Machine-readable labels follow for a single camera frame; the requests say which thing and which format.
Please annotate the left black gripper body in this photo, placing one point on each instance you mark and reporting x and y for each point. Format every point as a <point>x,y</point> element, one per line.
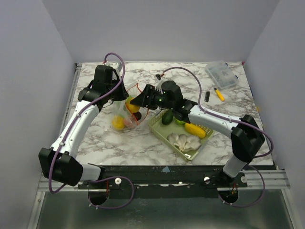
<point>115,83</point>

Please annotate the bright green toy cabbage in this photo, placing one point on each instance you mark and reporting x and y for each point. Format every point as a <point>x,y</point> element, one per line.
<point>178,122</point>

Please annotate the white toy mushroom cluster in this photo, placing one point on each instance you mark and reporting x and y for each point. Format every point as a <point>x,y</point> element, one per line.
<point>183,142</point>

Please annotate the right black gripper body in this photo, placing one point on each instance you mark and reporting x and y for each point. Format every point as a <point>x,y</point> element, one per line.
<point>147,96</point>

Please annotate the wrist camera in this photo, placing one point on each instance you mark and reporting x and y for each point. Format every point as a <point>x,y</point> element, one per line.
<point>160,80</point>
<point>115,65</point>

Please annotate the pale green plastic basket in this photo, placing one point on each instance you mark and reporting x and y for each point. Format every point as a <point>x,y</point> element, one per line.
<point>162,131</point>

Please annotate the small black comb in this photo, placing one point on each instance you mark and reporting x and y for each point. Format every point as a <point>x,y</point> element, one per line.
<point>207,96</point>

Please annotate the orange toy peach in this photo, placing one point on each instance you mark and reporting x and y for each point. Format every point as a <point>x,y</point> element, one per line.
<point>128,123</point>

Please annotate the yellow toy corn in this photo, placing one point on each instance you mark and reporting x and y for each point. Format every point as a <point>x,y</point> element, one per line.
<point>195,130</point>

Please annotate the clear zip top bag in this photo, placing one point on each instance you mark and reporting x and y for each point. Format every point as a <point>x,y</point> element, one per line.
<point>126,115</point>

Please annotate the yellow toy pear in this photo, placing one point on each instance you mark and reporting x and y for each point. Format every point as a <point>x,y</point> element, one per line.
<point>118,122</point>

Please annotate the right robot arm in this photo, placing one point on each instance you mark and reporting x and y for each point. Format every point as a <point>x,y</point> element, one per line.
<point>246,137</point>

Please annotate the green toy cucumber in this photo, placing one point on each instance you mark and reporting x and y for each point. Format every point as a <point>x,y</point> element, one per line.
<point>128,99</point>

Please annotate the yellow toy lemon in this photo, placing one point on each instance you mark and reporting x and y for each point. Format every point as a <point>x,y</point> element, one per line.
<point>132,108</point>

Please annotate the black front mounting rail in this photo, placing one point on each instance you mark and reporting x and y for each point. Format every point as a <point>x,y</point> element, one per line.
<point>123,182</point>

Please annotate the clear plastic parts box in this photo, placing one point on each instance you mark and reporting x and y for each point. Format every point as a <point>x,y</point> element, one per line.
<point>221,74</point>

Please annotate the dark green toy avocado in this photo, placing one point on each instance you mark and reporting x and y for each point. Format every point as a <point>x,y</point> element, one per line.
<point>167,117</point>

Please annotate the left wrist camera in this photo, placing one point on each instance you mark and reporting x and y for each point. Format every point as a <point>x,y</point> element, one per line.
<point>115,65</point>

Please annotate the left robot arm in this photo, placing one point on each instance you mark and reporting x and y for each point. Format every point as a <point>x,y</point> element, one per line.
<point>59,162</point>

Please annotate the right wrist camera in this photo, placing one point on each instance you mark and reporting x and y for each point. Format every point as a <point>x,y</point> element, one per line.
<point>160,80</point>

